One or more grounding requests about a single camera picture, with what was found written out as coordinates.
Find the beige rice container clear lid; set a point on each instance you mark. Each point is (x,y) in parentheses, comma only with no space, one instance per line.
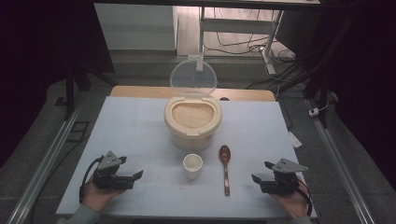
(193,138)

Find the white cabinet panel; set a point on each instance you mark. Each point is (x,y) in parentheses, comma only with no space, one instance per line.
(135,26)

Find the white paper label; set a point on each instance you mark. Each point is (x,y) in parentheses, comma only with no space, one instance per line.
(295,140)

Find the black metal stand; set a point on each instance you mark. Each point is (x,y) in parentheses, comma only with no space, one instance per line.
(70,90)

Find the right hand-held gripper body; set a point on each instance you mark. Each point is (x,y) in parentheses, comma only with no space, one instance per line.
(281,183)

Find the white cup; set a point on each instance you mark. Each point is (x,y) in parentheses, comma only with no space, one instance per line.
(192,171)

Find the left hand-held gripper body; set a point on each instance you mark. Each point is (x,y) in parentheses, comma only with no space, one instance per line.
(107,179)

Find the person's left hand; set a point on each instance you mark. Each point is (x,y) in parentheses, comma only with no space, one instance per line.
(96,197)

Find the white desk frame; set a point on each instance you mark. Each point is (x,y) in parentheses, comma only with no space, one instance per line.
(238,25)

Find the brown wooden spoon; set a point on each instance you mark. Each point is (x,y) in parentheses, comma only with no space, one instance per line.
(225,154)

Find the white table mat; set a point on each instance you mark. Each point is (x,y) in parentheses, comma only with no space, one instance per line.
(130,130)

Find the black table grommet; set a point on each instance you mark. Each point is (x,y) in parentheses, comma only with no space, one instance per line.
(224,99)

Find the aluminium rail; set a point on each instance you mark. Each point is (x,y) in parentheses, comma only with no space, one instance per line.
(46,165)
(339,161)

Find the person's right hand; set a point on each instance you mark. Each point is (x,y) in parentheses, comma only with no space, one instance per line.
(295,203)

